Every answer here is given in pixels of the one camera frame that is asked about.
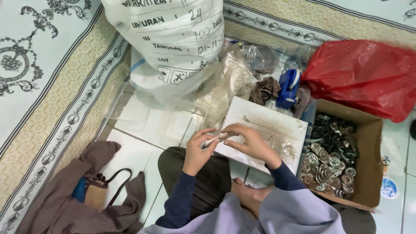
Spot white printed woven sack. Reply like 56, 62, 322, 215
100, 0, 225, 102

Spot patterned cream floor mat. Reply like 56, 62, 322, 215
0, 0, 416, 234

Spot lavender garment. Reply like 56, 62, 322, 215
138, 188, 347, 234

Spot clear plastic container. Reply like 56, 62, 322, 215
105, 82, 208, 145

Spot heap of clear plastic bags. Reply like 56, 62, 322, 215
194, 41, 312, 125

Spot brown cardboard box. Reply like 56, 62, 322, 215
297, 99, 384, 212

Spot pile of silver metal discs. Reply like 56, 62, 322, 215
299, 142, 357, 199

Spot brown cloth garment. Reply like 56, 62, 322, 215
16, 140, 147, 234

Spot brown patterned cloth piece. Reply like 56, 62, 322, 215
249, 76, 281, 106

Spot pile of small metal bits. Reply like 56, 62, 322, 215
279, 142, 298, 160

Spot person's right hand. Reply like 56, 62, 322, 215
222, 123, 283, 170

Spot person's left hand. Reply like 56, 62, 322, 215
182, 128, 222, 176

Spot small clear plastic packet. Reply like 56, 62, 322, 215
201, 132, 235, 150

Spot blue flat item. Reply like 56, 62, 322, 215
71, 177, 87, 204

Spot person's foot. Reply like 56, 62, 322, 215
230, 177, 274, 219

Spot grey cloth piece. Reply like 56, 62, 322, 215
292, 86, 313, 119

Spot brown bag with dark strap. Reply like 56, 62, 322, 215
84, 168, 133, 212

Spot white work board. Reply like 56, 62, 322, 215
213, 96, 309, 176

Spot round blue sticker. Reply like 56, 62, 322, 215
380, 177, 400, 200

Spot red plastic bag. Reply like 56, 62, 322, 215
300, 39, 416, 124

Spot blue tape dispenser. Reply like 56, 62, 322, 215
276, 68, 302, 110

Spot pile of black metal parts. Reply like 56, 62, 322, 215
310, 111, 360, 164

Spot olive green trousers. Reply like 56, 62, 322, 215
158, 146, 233, 221

